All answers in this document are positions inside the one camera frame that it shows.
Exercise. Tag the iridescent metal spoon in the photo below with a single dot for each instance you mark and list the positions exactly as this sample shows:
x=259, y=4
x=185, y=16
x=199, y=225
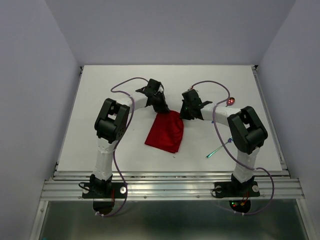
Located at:
x=231, y=100

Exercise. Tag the red cloth napkin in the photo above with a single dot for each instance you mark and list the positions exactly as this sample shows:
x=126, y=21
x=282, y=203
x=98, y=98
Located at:
x=166, y=132

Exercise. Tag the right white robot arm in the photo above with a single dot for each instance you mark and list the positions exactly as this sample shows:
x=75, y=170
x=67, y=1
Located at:
x=247, y=131

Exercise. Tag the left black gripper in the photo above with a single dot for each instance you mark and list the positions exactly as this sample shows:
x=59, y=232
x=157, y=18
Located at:
x=163, y=108

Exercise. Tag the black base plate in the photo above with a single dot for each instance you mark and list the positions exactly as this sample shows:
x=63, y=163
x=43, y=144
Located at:
x=116, y=190
x=228, y=189

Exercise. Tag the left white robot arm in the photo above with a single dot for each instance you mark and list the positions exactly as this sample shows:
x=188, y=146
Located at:
x=112, y=123

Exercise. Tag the iridescent metal fork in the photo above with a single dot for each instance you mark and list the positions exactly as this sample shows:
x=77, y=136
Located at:
x=230, y=140

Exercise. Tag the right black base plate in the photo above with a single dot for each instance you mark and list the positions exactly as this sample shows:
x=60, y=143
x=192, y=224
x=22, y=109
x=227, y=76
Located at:
x=228, y=189

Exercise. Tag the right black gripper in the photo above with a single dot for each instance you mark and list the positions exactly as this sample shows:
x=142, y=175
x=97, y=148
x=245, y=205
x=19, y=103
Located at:
x=183, y=115

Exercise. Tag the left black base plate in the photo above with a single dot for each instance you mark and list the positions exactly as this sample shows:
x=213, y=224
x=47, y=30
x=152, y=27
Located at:
x=116, y=190

